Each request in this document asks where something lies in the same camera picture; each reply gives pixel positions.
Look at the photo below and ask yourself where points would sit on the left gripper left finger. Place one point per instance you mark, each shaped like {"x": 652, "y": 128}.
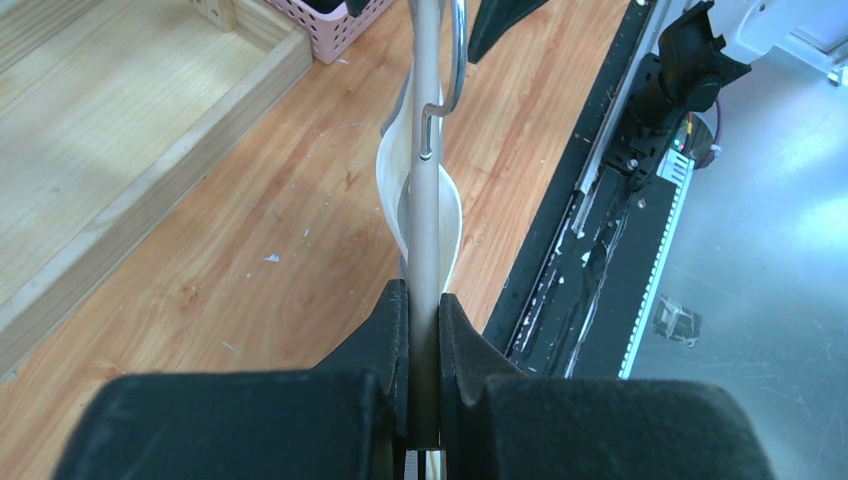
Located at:
{"x": 345, "y": 418}

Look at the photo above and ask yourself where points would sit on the wooden clothes rack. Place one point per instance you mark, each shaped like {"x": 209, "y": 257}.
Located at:
{"x": 111, "y": 111}

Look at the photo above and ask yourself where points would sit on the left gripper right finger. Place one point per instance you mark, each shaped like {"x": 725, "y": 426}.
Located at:
{"x": 499, "y": 423}

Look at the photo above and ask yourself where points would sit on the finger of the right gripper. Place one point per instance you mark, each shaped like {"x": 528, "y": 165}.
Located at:
{"x": 494, "y": 18}

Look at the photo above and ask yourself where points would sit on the grey white underwear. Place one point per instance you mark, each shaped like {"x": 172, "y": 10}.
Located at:
{"x": 408, "y": 209}

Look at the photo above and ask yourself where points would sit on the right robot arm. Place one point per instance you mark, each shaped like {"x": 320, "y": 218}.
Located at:
{"x": 685, "y": 54}

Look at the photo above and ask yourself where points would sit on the beige hanger with grey underwear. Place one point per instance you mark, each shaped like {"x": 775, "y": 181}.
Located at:
{"x": 425, "y": 289}

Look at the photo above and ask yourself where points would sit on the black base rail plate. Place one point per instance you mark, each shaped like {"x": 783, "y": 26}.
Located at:
{"x": 578, "y": 299}

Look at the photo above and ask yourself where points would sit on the pink plastic basket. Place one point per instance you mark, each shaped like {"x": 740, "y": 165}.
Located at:
{"x": 329, "y": 25}

